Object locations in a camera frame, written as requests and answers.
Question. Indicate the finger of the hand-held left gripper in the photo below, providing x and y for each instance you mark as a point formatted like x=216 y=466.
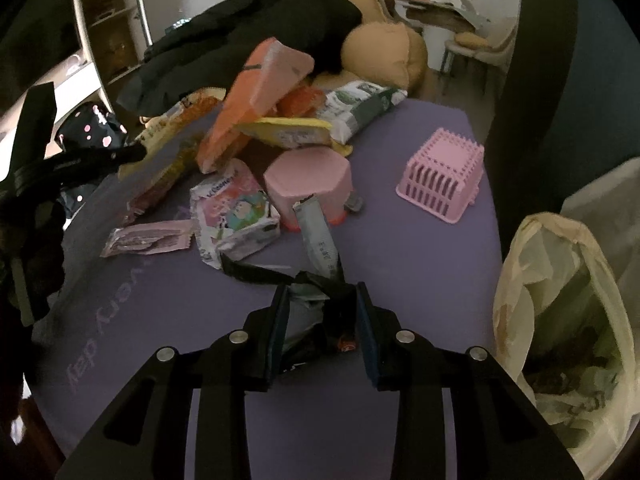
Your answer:
x=100 y=159
x=31 y=130

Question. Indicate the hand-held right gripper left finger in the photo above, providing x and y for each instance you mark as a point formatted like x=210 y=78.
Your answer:
x=277 y=332

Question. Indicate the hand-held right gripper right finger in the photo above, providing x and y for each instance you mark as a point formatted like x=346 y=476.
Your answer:
x=367 y=342

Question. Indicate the black wrapper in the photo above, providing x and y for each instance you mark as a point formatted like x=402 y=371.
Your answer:
x=310 y=310

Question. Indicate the translucent plastic bag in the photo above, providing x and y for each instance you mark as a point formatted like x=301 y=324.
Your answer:
x=530 y=270

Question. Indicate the red snack packet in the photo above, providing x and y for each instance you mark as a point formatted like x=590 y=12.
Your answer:
x=300 y=101

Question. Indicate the green and white packet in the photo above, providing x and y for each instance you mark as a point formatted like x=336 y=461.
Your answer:
x=355 y=105

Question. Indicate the dark polka dot cloth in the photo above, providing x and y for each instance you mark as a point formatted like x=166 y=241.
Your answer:
x=95 y=125

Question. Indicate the brown snack wrapper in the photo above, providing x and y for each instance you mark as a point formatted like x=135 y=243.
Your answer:
x=160 y=180

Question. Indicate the yellow printed snack bag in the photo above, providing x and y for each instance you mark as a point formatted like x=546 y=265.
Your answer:
x=165 y=120

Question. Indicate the purple mat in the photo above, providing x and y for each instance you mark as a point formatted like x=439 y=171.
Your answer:
x=400 y=270

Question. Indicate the pink flat wrapper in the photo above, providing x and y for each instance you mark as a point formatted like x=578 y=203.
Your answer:
x=145 y=240

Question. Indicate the grey stick sachet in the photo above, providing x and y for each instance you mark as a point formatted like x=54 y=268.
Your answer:
x=317 y=240

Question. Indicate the cartoon snack packet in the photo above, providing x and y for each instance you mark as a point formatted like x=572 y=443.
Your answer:
x=230 y=215

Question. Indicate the white shelf unit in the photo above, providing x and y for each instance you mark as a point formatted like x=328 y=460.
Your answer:
x=85 y=10

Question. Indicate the pink packet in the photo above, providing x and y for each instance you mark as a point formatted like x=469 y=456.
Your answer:
x=305 y=175

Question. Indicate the orange snack box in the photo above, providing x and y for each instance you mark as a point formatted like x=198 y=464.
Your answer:
x=250 y=95

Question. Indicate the pink plastic basket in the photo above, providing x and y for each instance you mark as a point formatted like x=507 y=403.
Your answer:
x=440 y=175

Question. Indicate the yellow snack packet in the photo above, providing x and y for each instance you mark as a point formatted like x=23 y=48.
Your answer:
x=285 y=135

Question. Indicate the black jacket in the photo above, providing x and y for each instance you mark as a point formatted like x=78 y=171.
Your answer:
x=240 y=25

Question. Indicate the beige dining chair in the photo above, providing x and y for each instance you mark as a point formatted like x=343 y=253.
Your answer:
x=480 y=45

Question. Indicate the dining table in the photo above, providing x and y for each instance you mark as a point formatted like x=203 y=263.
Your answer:
x=440 y=10

